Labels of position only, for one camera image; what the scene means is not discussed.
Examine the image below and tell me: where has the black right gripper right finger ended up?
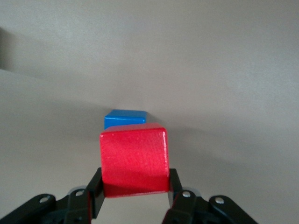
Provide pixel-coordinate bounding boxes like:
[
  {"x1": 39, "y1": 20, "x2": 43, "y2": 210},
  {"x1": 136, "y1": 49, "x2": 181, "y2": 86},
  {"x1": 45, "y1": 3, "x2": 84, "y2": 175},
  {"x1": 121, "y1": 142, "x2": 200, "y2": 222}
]
[{"x1": 161, "y1": 168, "x2": 257, "y2": 224}]

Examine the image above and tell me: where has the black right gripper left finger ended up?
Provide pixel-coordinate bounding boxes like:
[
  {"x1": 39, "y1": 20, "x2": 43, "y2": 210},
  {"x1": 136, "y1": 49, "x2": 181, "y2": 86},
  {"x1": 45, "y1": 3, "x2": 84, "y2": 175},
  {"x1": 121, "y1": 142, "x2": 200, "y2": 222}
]
[{"x1": 4, "y1": 167, "x2": 107, "y2": 224}]

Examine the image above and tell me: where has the red wooden block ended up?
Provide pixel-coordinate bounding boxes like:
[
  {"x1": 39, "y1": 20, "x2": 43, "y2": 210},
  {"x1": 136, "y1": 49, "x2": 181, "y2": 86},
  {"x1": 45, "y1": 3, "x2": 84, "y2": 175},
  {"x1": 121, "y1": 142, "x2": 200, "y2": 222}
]
[{"x1": 99, "y1": 122, "x2": 170, "y2": 199}]

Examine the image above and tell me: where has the blue wooden block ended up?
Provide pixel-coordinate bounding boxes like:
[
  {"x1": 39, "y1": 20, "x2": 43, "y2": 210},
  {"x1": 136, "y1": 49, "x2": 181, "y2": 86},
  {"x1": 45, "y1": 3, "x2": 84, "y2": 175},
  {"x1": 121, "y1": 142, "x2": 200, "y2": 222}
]
[{"x1": 103, "y1": 109, "x2": 148, "y2": 131}]

